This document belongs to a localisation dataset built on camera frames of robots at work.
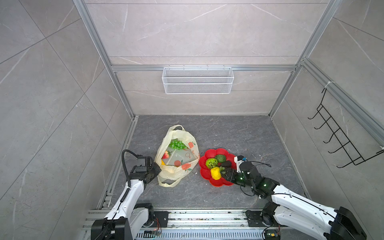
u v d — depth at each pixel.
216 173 0.83
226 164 0.89
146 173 0.66
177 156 0.96
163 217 0.73
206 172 0.87
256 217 0.73
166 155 0.92
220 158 0.90
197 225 0.73
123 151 0.66
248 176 0.62
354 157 0.60
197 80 1.00
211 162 0.87
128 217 0.41
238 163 0.76
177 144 0.98
